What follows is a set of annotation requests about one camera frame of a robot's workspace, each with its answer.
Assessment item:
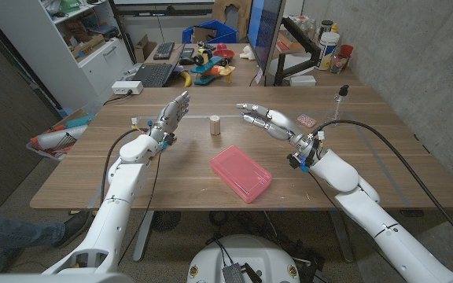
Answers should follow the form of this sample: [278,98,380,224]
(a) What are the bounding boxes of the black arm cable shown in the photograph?
[99,127,151,205]
[312,119,453,255]

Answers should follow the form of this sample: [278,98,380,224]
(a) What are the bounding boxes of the clear glass jar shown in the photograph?
[330,53,349,75]

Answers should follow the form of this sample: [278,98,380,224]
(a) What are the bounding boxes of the colourful toy airplane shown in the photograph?
[190,41,236,86]

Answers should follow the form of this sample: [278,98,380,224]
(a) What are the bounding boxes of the pink plastic pencil case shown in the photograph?
[209,145,274,204]

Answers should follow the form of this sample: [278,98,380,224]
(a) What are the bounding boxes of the white canister blue label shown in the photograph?
[315,31,341,72]

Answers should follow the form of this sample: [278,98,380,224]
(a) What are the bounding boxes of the black computer monitor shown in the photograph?
[247,0,287,76]

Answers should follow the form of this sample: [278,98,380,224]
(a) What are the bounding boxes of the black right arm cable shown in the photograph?
[312,119,453,255]

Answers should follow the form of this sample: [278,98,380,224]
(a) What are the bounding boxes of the white power strip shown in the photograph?
[111,80,144,96]

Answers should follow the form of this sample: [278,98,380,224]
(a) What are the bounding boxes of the flat white box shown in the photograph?
[289,75,317,87]

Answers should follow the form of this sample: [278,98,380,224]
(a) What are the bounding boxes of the red bowl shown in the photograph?
[212,48,235,61]

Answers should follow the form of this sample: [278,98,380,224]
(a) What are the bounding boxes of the small pink blister pack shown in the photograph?
[296,114,317,128]

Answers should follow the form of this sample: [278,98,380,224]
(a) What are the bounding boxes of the brown cardboard box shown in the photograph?
[134,34,157,63]

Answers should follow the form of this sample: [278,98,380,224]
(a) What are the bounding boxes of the black keyboard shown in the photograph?
[153,42,175,61]

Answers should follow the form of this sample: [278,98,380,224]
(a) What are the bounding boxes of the dark shoe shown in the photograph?
[55,210,93,248]

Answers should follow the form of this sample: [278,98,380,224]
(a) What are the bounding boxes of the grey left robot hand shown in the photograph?
[147,90,191,150]

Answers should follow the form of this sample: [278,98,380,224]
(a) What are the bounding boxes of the person's leg in jeans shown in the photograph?
[0,207,67,274]

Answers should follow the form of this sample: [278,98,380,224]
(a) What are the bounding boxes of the red cup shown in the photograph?
[338,44,355,66]

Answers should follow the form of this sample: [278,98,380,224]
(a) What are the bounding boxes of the white shelf cabinet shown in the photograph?
[0,0,135,113]

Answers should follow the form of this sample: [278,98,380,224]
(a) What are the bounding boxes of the grey table leg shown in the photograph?
[131,211,155,263]
[327,210,355,263]

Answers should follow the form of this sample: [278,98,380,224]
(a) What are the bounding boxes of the small beige cylinder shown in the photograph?
[209,114,222,136]

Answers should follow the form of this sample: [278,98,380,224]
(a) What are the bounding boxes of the jar with black lid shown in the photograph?
[317,20,334,42]

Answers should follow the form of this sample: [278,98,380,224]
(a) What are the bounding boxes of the white toy figure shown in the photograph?
[238,44,257,61]

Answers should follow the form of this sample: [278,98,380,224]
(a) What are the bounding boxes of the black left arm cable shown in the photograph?
[99,127,151,205]

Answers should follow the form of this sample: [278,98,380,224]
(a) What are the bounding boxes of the blue plastic bin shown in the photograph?
[182,19,238,44]

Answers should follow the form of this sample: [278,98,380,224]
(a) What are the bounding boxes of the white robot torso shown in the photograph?
[186,234,301,283]

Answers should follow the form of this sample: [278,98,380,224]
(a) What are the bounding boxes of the black laptop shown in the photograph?
[131,42,185,88]

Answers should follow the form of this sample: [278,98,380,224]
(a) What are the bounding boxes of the floor tray with rolls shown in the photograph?
[25,113,96,162]

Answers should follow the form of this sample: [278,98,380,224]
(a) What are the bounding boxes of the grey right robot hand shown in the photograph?
[235,102,323,169]

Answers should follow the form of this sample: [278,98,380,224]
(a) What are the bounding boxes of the clear dispenser bottle black pump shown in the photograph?
[326,84,350,127]

